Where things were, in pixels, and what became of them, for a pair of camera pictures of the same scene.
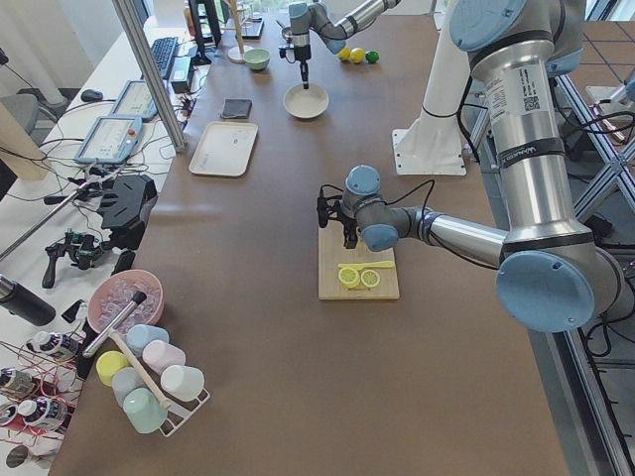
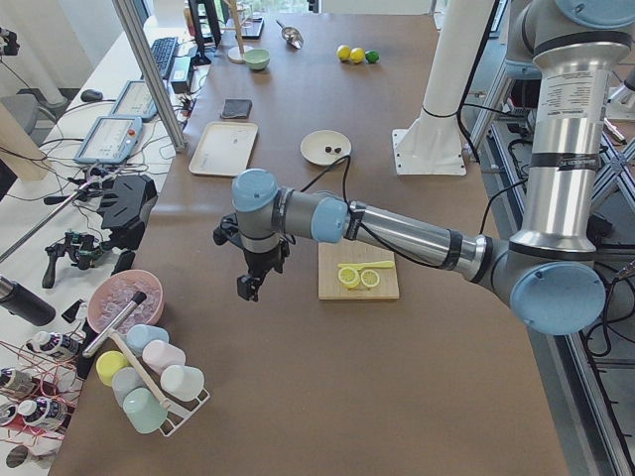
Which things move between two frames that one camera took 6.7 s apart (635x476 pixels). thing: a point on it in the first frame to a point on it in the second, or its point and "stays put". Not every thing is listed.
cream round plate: [306, 103] to [325, 147]
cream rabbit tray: [226, 149] stays put
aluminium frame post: [150, 74] stays put
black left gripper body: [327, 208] to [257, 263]
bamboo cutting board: [358, 274] stays put
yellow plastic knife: [361, 265] stays put
